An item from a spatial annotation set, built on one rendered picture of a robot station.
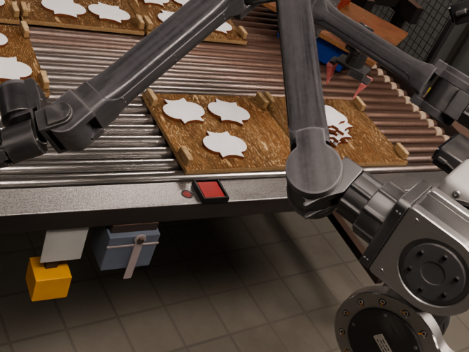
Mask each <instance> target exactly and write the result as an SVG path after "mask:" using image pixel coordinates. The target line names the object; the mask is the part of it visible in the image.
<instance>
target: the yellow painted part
mask: <svg viewBox="0 0 469 352"><path fill-rule="evenodd" d="M25 279H26V282H27V286H28V289H29V295H30V298H31V301H32V302H34V301H39V300H49V299H55V298H65V297H66V296H67V294H68V289H69V286H70V282H71V279H72V276H71V273H70V270H69V267H68V263H67V261H54V262H46V263H40V256H39V257H31V258H30V259H29V263H28V267H27V273H26V277H25Z"/></svg>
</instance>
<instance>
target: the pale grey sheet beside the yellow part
mask: <svg viewBox="0 0 469 352"><path fill-rule="evenodd" d="M88 230H89V227H86V228H68V229H59V230H47V231H46V234H45V240H44V243H43V250H42V253H41V257H40V263H46V262H54V261H67V260H74V259H81V255H82V251H83V248H84V243H85V240H86V238H87V233H88Z"/></svg>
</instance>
